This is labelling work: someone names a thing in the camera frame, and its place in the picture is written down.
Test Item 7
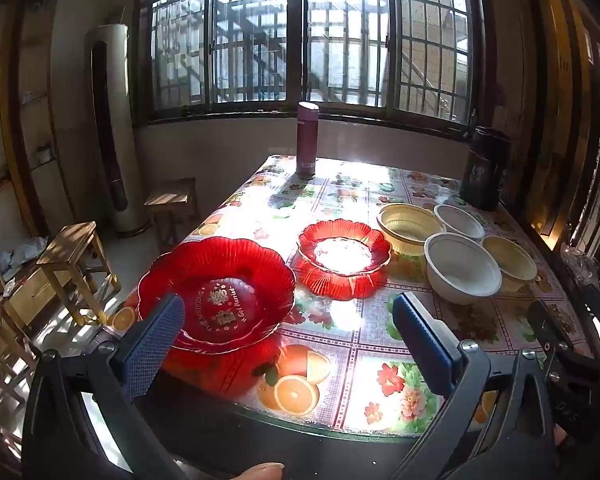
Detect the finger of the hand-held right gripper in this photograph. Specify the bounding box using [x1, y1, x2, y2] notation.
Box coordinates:
[527, 300, 576, 366]

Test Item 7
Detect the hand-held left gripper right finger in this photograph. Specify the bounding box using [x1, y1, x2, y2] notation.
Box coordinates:
[390, 292, 556, 480]

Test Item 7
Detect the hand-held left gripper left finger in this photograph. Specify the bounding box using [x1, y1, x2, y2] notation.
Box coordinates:
[22, 294, 188, 480]

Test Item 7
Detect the plain cream plastic bowl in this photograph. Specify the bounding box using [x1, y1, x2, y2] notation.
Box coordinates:
[480, 235, 538, 293]

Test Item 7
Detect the white plastic bowl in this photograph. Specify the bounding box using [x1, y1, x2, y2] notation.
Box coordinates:
[424, 232, 502, 305]
[433, 204, 486, 241]

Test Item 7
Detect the large red glass plate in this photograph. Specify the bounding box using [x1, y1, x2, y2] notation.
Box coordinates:
[137, 237, 297, 357]

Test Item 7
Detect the ribbed cream plastic bowl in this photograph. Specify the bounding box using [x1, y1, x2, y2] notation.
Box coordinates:
[377, 203, 447, 257]

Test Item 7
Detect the person's left hand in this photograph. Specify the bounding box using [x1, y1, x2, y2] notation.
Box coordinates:
[232, 462, 285, 480]

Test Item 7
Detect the fruit and flower print tablecloth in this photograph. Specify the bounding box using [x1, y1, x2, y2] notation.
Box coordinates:
[107, 154, 596, 443]

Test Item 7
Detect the wooden stool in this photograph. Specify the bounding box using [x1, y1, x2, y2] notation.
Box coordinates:
[145, 177, 201, 252]
[0, 282, 38, 401]
[36, 221, 123, 327]

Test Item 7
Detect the black kettle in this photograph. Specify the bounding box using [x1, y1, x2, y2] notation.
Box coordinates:
[459, 126, 512, 212]

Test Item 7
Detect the standing white air conditioner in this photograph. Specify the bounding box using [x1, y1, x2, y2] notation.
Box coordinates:
[85, 24, 151, 238]

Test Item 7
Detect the maroon thermos bottle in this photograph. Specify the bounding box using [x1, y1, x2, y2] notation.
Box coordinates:
[295, 101, 319, 177]

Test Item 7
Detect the barred window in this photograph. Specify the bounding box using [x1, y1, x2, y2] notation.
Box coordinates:
[135, 0, 486, 136]

